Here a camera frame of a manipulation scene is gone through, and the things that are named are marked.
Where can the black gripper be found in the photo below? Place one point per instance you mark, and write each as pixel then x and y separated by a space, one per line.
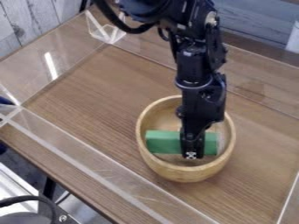
pixel 203 105

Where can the green rectangular block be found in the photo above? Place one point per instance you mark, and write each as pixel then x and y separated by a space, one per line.
pixel 164 142

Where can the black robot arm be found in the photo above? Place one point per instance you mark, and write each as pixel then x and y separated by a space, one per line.
pixel 188 24

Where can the brown wooden bowl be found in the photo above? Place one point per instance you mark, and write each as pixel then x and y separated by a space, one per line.
pixel 171 166

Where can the clear acrylic tray walls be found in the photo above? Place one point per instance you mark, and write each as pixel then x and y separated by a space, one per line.
pixel 78 92

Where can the white object at right edge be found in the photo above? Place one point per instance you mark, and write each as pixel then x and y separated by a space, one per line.
pixel 292 43

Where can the black metal bracket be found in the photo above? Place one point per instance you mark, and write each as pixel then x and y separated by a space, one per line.
pixel 53 214

